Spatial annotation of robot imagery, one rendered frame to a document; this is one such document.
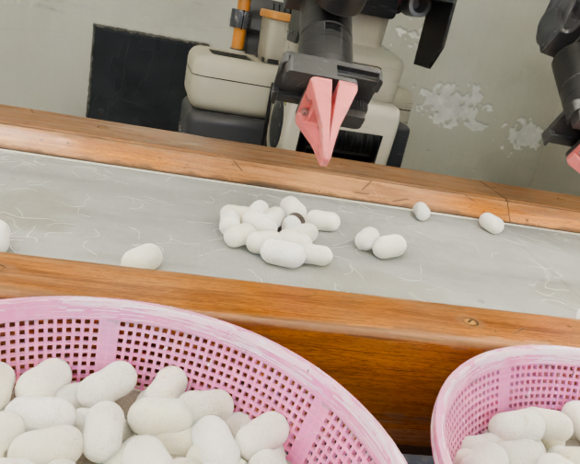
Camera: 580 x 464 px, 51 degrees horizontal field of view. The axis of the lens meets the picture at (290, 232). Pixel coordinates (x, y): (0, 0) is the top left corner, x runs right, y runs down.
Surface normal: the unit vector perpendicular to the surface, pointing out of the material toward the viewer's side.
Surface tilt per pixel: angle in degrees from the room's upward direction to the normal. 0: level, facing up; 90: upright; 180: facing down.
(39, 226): 0
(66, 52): 90
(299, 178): 45
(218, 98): 90
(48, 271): 0
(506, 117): 90
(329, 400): 75
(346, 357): 90
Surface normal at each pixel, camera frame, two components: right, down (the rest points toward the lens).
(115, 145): 0.22, -0.40
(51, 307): 0.41, 0.13
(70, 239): 0.19, -0.92
